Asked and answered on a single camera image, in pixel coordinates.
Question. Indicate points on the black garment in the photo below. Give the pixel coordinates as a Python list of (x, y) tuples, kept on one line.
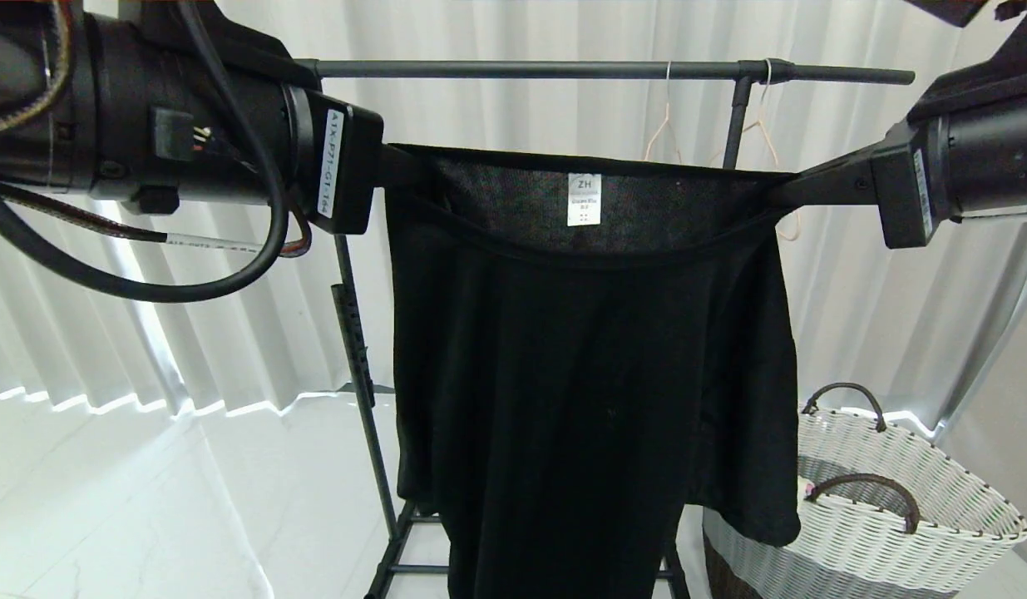
[(580, 399)]

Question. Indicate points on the white laundry basket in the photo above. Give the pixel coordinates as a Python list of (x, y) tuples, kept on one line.
[(879, 549)]

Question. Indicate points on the black clothes rack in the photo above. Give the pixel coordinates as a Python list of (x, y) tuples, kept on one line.
[(521, 70)]

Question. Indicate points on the white curtain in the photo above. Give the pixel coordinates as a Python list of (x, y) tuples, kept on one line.
[(854, 316)]

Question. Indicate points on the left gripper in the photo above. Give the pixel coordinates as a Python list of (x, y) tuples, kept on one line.
[(230, 141)]

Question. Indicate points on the pink clothes hanger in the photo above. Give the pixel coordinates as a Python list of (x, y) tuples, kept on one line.
[(762, 125), (668, 91)]

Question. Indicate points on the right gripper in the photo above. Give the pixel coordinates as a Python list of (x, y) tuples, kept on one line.
[(979, 166)]

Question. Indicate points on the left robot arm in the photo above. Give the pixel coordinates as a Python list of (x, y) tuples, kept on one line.
[(14, 83)]

